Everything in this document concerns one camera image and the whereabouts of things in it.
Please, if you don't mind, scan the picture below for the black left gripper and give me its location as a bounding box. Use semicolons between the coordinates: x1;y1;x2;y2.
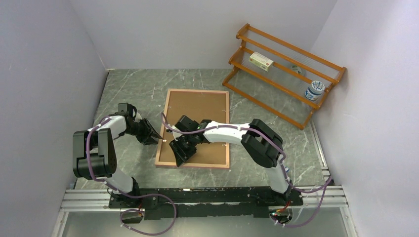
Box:
123;118;162;145

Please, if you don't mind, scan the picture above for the brown cardboard backing board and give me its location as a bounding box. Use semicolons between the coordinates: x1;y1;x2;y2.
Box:
158;91;228;165

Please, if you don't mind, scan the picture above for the pink wooden photo frame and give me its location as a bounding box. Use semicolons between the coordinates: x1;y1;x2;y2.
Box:
155;88;231;169

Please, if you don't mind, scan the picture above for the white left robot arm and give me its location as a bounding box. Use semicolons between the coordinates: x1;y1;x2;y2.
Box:
73;103;162;207

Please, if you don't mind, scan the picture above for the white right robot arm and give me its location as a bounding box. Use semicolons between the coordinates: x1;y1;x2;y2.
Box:
162;114;291;205

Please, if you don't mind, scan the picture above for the white green small box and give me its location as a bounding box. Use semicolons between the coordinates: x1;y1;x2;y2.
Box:
249;52;274;72

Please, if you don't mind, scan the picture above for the orange wooden shelf rack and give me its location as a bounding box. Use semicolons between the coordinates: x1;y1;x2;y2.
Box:
222;23;347;130

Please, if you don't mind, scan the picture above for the blue white round jar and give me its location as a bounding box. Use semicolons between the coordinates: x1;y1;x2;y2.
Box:
305;80;326;101

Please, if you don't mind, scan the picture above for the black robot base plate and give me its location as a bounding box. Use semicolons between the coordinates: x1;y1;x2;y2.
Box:
108;186;303;220

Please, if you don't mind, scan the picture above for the aluminium rail frame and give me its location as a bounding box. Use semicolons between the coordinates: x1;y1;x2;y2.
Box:
53;124;355;237

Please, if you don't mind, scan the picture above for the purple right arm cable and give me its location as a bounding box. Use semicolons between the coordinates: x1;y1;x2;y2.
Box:
160;112;333;229

